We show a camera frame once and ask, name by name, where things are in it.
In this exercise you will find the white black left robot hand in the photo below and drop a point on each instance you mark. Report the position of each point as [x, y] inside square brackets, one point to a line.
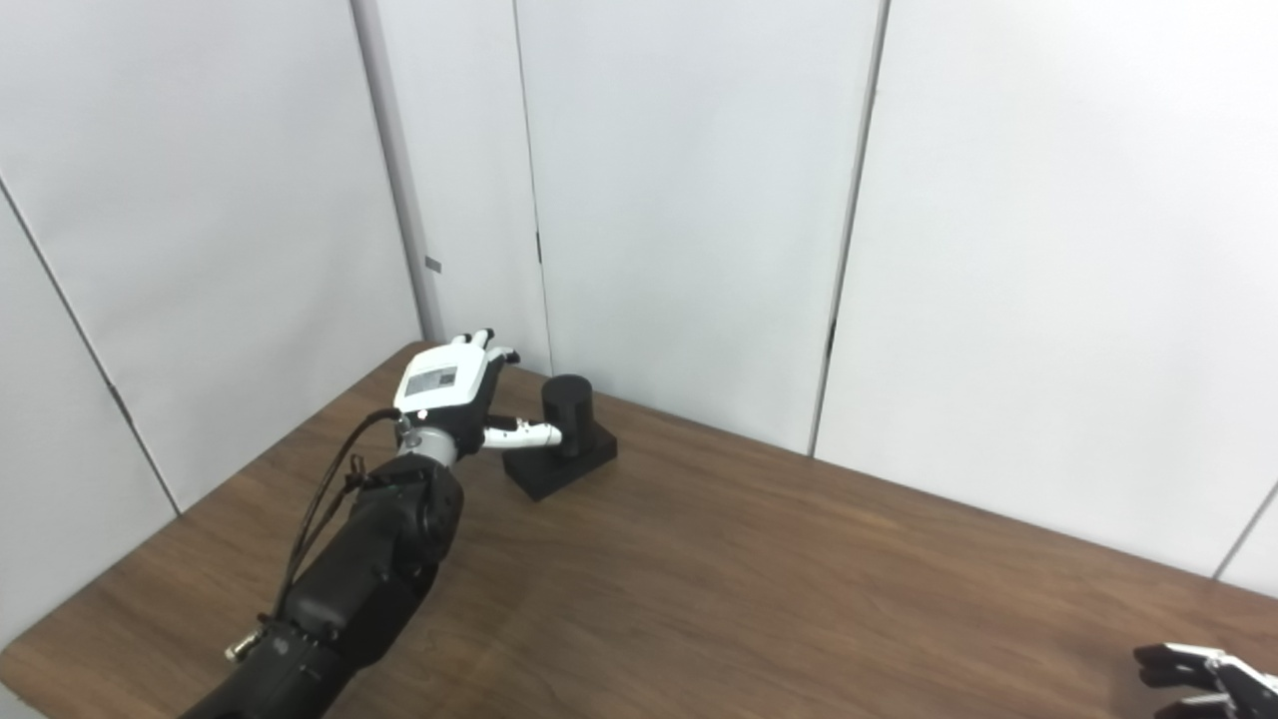
[444, 384]

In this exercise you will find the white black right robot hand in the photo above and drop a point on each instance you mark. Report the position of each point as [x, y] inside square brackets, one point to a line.
[1238, 689]

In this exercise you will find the black peg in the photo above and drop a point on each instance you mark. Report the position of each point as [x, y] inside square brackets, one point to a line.
[569, 399]

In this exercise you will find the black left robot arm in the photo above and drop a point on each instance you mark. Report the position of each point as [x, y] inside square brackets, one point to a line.
[369, 569]

